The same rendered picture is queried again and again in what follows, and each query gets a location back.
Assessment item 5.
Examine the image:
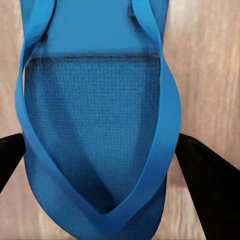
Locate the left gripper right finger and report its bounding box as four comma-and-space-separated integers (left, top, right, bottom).
175, 133, 240, 240

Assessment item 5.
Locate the sandal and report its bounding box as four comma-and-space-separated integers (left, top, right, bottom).
15, 0, 182, 240

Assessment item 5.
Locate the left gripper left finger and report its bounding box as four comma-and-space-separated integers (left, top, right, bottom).
0, 133, 26, 193

